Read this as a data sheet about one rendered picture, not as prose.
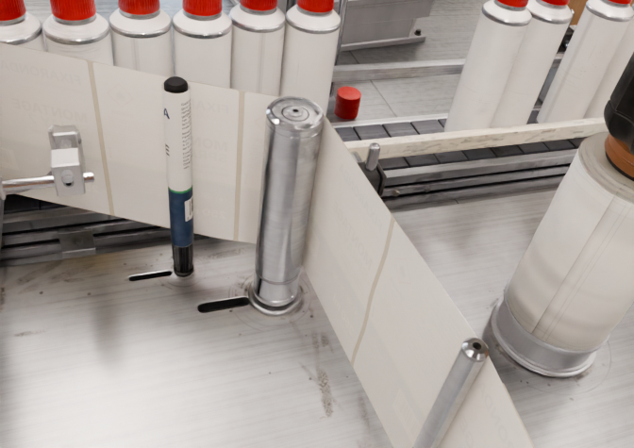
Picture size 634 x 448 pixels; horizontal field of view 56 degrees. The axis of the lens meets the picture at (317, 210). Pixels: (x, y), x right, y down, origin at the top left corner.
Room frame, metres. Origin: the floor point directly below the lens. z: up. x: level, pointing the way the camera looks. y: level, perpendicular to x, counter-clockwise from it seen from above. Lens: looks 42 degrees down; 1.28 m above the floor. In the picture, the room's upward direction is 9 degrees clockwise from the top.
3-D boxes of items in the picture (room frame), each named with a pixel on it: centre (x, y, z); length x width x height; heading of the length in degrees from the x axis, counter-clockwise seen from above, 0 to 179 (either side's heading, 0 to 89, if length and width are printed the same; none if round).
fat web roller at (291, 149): (0.33, 0.02, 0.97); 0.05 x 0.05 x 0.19
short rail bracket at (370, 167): (0.48, -0.05, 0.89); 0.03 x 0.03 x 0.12; 24
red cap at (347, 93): (0.71, -0.02, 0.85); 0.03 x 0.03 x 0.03
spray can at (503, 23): (0.62, -0.16, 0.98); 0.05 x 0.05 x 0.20
